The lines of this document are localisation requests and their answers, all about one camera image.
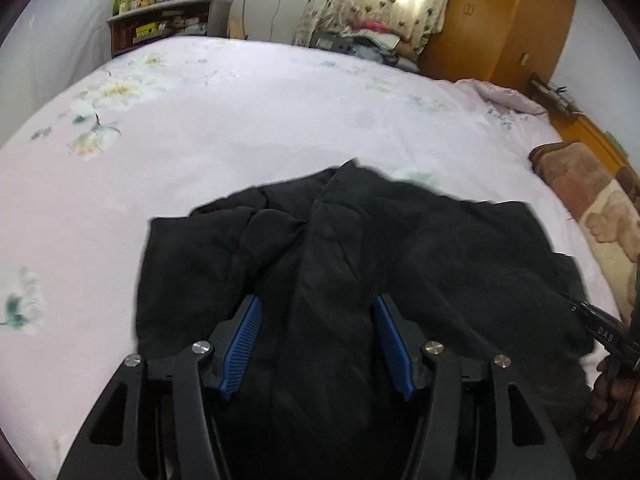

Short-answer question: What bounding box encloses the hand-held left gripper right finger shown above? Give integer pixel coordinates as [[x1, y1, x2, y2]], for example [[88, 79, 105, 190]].
[[371, 294, 576, 480]]

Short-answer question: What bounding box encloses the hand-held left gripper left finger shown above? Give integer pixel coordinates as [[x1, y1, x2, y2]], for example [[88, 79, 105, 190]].
[[57, 294, 263, 480]]

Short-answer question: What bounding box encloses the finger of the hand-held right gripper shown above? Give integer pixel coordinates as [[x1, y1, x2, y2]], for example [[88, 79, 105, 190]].
[[565, 296, 610, 333]]

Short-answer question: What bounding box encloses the black puffer jacket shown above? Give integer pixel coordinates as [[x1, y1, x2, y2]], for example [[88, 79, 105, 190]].
[[134, 157, 596, 480]]

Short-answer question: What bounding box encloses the pile of clothes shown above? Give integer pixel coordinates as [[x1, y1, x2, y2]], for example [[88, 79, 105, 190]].
[[309, 20, 424, 74]]

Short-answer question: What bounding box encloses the person's right hand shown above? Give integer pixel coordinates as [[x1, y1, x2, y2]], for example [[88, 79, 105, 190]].
[[585, 355, 640, 453]]

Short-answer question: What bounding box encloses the brown bear-pattern pillow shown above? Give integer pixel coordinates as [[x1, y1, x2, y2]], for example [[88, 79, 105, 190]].
[[576, 180, 640, 323]]

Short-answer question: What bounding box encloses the brown plush blanket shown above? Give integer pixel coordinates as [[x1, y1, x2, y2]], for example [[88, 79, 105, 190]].
[[528, 140, 640, 221]]

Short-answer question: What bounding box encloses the wooden headboard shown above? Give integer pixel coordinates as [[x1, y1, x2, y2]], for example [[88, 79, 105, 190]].
[[549, 109, 640, 177]]

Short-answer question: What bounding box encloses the bed with pink floral sheet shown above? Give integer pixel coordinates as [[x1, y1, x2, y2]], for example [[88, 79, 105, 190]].
[[0, 35, 621, 477]]

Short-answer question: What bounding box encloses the wooden wardrobe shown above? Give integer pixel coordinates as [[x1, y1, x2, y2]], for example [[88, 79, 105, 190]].
[[417, 0, 580, 97]]

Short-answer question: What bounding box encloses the black electronics box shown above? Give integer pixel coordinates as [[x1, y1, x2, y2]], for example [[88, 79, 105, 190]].
[[310, 32, 352, 52]]

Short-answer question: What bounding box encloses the cluttered shelf unit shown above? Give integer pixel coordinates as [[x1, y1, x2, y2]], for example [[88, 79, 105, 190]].
[[106, 0, 234, 59]]

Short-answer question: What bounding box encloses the heart print curtain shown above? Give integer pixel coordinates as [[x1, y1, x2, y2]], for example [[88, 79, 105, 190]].
[[292, 0, 459, 52]]

